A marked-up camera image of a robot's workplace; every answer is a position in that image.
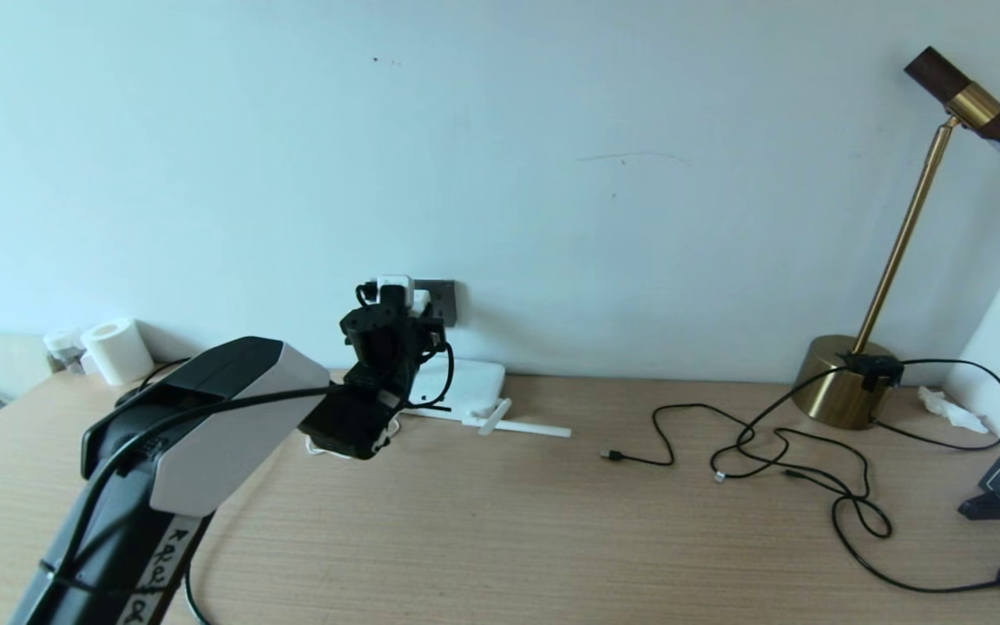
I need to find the white toilet paper roll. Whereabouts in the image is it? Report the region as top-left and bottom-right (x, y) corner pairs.
(81, 318), (155, 386)

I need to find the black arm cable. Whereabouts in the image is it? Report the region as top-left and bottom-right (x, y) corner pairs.
(36, 341), (456, 600)

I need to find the small jar with white lid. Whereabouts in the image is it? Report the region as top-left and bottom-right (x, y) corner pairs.
(43, 328), (89, 376)

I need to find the white router with antennas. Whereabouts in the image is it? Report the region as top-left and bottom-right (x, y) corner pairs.
(396, 359), (572, 438)

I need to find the crumpled white tissue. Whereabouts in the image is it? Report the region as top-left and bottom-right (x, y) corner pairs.
(917, 385), (990, 435)

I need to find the grey wall socket plate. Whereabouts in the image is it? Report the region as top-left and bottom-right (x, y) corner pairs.
(413, 280), (457, 326)

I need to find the black multi-head USB cable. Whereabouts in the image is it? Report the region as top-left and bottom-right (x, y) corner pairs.
(600, 404), (893, 539)

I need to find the brass desk lamp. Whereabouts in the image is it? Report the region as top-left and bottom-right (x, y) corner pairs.
(793, 46), (1000, 432)

